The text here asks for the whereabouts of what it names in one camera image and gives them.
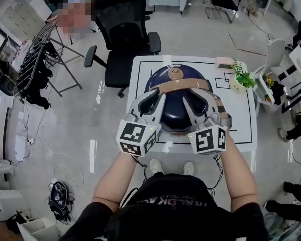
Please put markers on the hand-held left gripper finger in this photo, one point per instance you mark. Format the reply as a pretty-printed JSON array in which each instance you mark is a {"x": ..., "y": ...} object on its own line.
[
  {"x": 159, "y": 109},
  {"x": 136, "y": 107}
]

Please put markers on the pink cloth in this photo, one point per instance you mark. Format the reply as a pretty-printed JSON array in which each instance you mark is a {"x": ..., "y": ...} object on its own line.
[{"x": 75, "y": 24}]

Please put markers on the white divided storage bin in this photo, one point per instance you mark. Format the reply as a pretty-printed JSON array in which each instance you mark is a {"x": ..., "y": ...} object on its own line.
[{"x": 37, "y": 230}]

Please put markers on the black hanging clothes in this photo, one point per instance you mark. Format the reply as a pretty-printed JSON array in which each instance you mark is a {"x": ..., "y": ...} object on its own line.
[{"x": 35, "y": 84}]

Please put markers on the white power strip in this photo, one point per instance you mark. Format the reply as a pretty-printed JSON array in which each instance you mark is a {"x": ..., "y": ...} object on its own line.
[{"x": 30, "y": 141}]

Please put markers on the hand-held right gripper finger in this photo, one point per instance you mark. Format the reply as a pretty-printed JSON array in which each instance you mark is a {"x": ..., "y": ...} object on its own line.
[
  {"x": 191, "y": 119},
  {"x": 209, "y": 103}
]

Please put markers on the potted green plant white pot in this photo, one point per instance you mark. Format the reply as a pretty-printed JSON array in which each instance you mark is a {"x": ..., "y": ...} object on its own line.
[{"x": 237, "y": 87}]

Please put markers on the pink box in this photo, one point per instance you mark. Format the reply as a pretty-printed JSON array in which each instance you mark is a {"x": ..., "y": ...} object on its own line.
[{"x": 223, "y": 61}]

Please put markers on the black cloth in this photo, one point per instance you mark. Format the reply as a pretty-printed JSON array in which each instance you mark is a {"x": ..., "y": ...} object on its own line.
[{"x": 278, "y": 92}]

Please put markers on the navy blue rice cooker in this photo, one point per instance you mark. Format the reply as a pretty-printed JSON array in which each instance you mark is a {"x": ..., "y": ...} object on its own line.
[{"x": 173, "y": 109}]

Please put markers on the person's right white shoe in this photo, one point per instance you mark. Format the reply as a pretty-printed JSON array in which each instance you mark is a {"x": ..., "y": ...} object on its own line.
[{"x": 188, "y": 168}]

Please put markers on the metal drying rack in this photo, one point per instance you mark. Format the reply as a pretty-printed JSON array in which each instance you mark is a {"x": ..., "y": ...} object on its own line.
[{"x": 37, "y": 49}]

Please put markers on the person's right forearm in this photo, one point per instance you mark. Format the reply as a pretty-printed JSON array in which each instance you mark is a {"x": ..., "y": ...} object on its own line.
[{"x": 240, "y": 172}]

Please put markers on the person's white shoe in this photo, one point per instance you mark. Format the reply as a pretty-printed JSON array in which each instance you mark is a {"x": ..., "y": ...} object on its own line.
[
  {"x": 188, "y": 168},
  {"x": 156, "y": 166}
]

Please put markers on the person's left forearm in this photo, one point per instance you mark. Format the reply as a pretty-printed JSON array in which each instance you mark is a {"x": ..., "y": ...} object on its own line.
[{"x": 113, "y": 182}]

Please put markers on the person's right hand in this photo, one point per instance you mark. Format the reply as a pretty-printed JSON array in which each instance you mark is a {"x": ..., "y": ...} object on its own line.
[{"x": 221, "y": 108}]

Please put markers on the person's black shirt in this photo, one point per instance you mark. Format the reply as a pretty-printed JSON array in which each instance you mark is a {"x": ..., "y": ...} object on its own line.
[{"x": 170, "y": 217}]

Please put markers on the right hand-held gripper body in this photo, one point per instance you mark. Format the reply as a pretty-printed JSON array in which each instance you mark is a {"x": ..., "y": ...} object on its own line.
[{"x": 205, "y": 139}]

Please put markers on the black mesh office chair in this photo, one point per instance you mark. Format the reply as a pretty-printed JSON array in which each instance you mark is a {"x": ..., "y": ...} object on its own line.
[{"x": 125, "y": 39}]

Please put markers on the person's left white shoe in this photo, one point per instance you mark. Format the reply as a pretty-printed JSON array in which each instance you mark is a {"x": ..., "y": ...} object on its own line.
[{"x": 156, "y": 166}]

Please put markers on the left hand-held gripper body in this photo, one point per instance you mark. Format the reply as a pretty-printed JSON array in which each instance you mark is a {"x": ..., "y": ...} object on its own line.
[{"x": 134, "y": 137}]

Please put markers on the white desk with black legs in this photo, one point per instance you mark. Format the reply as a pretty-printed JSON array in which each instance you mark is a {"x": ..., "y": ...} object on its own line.
[{"x": 299, "y": 59}]

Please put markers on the yellow flower bunch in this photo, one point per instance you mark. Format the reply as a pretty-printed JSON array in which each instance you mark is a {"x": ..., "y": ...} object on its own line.
[{"x": 268, "y": 80}]

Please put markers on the white plastic chair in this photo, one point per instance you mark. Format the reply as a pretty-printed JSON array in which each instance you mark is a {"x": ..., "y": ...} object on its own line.
[{"x": 276, "y": 54}]

